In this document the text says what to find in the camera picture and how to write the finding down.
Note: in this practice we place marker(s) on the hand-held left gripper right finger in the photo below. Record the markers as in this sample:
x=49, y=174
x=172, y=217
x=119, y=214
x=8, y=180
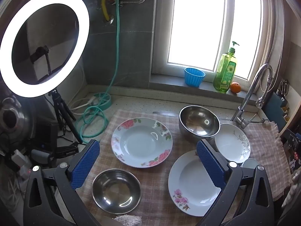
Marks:
x=209, y=164

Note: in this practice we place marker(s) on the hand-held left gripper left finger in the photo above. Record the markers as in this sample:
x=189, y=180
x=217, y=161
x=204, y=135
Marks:
x=87, y=162

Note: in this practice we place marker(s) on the plate with one pink flower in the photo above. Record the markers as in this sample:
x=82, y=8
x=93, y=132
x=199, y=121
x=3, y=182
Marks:
x=195, y=188

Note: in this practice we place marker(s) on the plate with grey branch print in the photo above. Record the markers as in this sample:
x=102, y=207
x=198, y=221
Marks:
x=228, y=141

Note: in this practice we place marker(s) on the small steel bowl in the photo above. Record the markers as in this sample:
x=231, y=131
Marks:
x=116, y=190

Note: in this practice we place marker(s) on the small white bowl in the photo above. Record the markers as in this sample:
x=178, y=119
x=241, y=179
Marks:
x=250, y=163

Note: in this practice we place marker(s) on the large steel bowl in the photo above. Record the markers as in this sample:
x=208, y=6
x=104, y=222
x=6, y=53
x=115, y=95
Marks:
x=199, y=122

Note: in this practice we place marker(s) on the plate with pink roses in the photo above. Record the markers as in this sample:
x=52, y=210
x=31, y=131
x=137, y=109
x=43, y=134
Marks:
x=141, y=143

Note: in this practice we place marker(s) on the black device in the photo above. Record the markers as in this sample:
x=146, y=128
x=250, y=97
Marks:
x=68, y=150

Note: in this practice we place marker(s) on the checked pink cloth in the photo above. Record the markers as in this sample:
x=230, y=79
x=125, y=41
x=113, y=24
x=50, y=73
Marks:
x=155, y=181

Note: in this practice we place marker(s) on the black tripod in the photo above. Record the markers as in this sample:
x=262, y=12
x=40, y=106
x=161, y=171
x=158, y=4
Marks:
x=57, y=103

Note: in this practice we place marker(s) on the white charger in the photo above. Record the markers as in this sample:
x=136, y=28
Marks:
x=17, y=157

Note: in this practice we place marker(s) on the beige fluffy cloth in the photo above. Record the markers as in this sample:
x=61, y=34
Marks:
x=128, y=220

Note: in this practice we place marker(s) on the orange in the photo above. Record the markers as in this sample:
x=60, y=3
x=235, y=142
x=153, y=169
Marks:
x=235, y=87

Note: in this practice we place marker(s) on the dark blue knife holder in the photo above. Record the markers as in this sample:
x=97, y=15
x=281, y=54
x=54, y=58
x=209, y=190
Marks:
x=272, y=108

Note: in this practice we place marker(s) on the blue fluted cup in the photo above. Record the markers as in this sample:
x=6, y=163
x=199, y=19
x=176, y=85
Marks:
x=194, y=77

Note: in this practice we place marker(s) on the chrome faucet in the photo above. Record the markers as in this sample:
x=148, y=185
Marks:
x=252, y=84

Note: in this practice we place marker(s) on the green dish soap bottle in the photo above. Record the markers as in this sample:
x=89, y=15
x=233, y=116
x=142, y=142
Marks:
x=224, y=73

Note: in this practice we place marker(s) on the scissors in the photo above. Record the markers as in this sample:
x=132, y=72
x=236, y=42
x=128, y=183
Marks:
x=284, y=88

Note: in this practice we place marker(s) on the yellow pipe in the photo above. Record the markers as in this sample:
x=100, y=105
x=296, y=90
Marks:
x=105, y=4

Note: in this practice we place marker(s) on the white window frame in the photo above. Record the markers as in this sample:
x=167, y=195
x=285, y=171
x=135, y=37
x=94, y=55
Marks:
x=162, y=28

